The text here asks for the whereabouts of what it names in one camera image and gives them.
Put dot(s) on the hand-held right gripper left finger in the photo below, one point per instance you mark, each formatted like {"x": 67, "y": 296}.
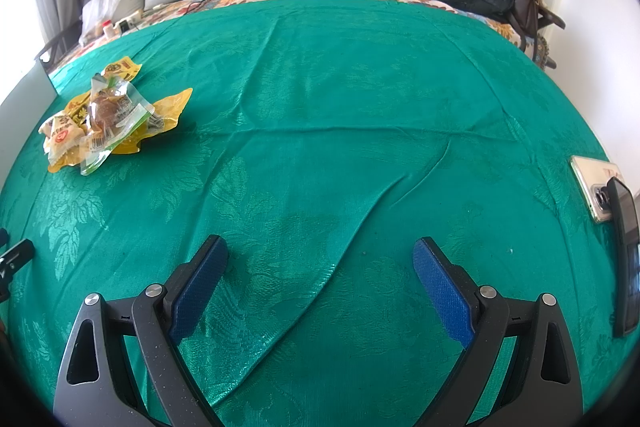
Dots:
{"x": 200, "y": 292}

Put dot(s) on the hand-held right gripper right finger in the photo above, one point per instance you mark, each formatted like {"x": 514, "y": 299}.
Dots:
{"x": 442, "y": 297}

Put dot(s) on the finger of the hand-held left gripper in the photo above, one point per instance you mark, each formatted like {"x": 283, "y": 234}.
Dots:
{"x": 17, "y": 254}

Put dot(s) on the red label snack packet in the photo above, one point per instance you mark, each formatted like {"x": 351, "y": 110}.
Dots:
{"x": 62, "y": 134}

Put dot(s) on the white and brown cardboard box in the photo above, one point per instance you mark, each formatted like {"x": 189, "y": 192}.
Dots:
{"x": 25, "y": 97}

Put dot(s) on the green-edged clear snack packet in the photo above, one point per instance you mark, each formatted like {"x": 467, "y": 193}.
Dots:
{"x": 107, "y": 107}

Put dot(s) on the yellow-edged peanut packet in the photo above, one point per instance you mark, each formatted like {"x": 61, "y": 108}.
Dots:
{"x": 172, "y": 104}

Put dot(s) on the yellow printed snack packet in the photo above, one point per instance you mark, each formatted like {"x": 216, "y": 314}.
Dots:
{"x": 120, "y": 68}

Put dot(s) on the green patterned blanket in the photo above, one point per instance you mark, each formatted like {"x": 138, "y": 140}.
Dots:
{"x": 325, "y": 157}

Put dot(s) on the black smartphone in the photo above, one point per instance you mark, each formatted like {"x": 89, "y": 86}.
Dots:
{"x": 627, "y": 257}

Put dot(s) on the white smartphone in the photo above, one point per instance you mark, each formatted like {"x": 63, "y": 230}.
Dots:
{"x": 590, "y": 177}

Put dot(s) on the dark chair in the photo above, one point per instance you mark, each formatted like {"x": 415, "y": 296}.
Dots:
{"x": 60, "y": 39}
{"x": 552, "y": 17}

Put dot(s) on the white bottle with red cap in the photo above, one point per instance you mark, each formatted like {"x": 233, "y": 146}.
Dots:
{"x": 108, "y": 31}

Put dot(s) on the white power strip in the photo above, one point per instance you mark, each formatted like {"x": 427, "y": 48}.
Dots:
{"x": 125, "y": 24}

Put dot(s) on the clear plastic bag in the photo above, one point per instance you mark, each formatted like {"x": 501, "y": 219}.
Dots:
{"x": 100, "y": 9}

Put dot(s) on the brown bag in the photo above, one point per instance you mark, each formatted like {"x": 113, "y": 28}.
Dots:
{"x": 527, "y": 9}

